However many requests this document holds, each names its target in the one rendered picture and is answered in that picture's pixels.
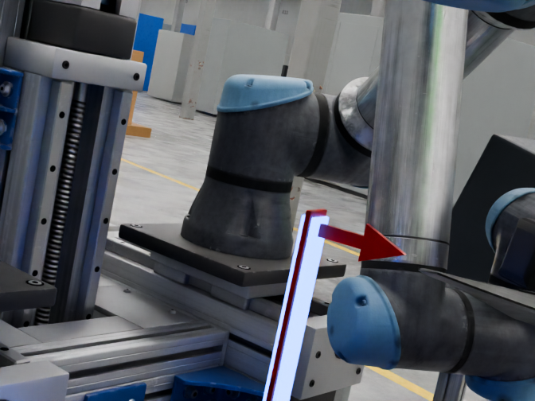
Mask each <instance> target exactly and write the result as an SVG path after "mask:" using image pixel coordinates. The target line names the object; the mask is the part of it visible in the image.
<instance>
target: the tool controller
mask: <svg viewBox="0 0 535 401"><path fill-rule="evenodd" d="M519 188H535V139H529V138H520V137H514V136H509V135H504V134H493V135H492V136H491V137H490V140H489V142H488V143H487V145H486V147H485V149H484V151H483V152H482V155H481V157H480V158H479V160H478V162H477V164H476V166H475V167H474V169H473V171H472V173H471V175H470V177H469V178H468V180H467V183H466V184H465V186H464V188H463V190H462V192H461V193H460V195H459V198H458V200H457V201H456V202H455V205H454V207H453V209H452V213H451V231H450V241H449V251H448V261H447V270H446V274H452V275H454V276H458V277H461V278H467V279H471V280H473V279H474V281H477V282H478V281H480V282H483V283H485V282H486V284H487V283H488V280H489V277H490V272H491V268H492V265H493V261H494V256H495V253H494V251H493V249H492V247H491V246H490V245H489V242H488V239H487V237H486V218H487V215H488V212H489V211H490V208H491V207H492V205H493V204H494V202H495V201H496V200H497V199H498V198H499V197H501V196H502V195H504V194H505V193H508V192H509V191H511V190H514V189H519Z"/></svg>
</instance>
